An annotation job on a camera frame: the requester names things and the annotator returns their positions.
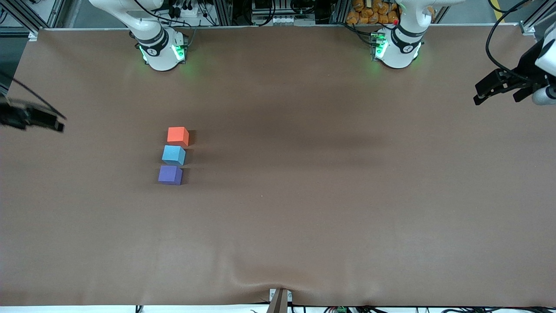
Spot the brown post with bracket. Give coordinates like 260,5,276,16
268,288,293,313

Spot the purple foam block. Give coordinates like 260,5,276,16
158,165,183,186

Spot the white power strip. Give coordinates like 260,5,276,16
269,15,307,26

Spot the light blue foam block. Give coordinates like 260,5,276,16
162,145,186,166

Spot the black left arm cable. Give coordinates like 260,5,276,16
485,0,529,81

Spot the aluminium frame profile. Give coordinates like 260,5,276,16
0,0,66,37

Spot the power strip with black plugs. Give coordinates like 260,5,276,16
169,0,201,19

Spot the orange foam block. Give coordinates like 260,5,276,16
167,127,190,148

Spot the pile of orange packaged items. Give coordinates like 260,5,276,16
346,0,400,25

